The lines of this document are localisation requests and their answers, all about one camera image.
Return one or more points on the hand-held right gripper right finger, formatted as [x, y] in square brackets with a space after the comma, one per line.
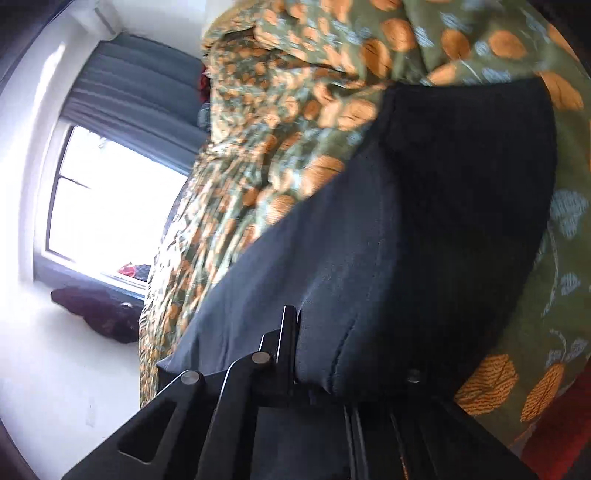
[415, 406]

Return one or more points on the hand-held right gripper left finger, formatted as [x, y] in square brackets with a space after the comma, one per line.
[287, 341]

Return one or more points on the dark navy pants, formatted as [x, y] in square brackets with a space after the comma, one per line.
[392, 240]

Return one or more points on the red bed sheet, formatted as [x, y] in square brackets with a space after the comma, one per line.
[556, 443]

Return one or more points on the red cloth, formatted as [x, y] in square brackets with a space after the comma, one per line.
[131, 270]

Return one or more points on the dark maroon cloth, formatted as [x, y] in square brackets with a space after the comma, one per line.
[99, 311]

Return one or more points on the green leaf-print bedspread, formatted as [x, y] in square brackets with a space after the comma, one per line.
[286, 138]

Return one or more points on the window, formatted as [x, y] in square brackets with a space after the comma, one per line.
[111, 207]

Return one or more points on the grey curtain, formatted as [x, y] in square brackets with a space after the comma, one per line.
[138, 92]

